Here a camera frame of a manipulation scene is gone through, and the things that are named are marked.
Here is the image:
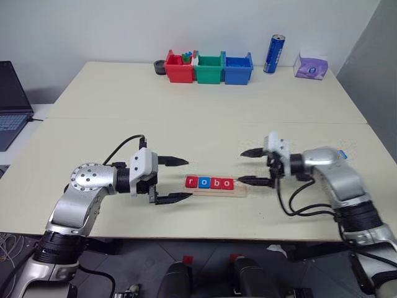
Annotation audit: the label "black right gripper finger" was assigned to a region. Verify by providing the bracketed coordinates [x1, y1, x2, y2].
[238, 175, 275, 188]
[239, 147, 269, 159]

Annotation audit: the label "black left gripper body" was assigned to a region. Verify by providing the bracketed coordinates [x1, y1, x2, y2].
[136, 171, 160, 204]

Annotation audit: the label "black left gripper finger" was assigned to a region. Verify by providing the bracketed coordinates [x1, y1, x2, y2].
[157, 155, 189, 168]
[153, 192, 194, 207]

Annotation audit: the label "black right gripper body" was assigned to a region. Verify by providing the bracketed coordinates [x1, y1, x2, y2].
[266, 151, 288, 189]

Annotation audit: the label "wooden tile holder strip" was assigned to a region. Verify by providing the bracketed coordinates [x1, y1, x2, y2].
[184, 177, 249, 199]

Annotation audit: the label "white paper scrap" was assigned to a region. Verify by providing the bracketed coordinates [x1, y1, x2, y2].
[266, 243, 287, 255]

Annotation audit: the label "blue plastic bin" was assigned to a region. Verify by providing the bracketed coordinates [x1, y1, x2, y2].
[223, 52, 254, 86]

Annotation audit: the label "dark rounded shape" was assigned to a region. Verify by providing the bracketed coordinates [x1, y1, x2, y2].
[156, 261, 194, 298]
[231, 256, 276, 298]

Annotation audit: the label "red plastic bin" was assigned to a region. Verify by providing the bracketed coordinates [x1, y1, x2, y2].
[164, 49, 197, 84]

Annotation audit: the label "green plastic bin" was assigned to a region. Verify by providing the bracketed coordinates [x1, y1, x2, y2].
[194, 50, 225, 85]

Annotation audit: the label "black round holder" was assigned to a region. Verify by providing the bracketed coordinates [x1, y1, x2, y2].
[153, 59, 169, 76]

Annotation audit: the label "blue drink can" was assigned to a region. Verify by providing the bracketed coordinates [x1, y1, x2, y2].
[263, 34, 286, 75]

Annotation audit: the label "purple tissue pack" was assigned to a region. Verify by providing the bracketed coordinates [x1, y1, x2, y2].
[293, 50, 329, 79]

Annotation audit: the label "white side table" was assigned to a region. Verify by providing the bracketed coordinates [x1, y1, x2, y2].
[0, 103, 54, 167]

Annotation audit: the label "dark laptop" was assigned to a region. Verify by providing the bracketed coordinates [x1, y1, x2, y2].
[0, 60, 35, 153]

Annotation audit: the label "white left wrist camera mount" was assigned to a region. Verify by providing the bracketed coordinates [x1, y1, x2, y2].
[129, 148, 159, 198]

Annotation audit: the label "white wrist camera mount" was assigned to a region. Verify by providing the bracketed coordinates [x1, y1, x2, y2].
[129, 148, 159, 198]
[263, 131, 293, 176]

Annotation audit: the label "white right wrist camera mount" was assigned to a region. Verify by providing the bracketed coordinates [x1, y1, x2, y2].
[263, 131, 293, 176]

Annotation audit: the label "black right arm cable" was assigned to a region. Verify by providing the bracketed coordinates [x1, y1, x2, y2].
[276, 178, 341, 219]

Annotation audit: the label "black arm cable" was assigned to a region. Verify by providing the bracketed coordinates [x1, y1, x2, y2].
[76, 133, 148, 294]
[276, 178, 341, 219]

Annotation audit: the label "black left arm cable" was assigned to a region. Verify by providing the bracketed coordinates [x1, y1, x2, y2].
[76, 133, 148, 294]

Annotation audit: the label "white loose cables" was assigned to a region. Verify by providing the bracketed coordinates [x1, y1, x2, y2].
[0, 232, 26, 268]

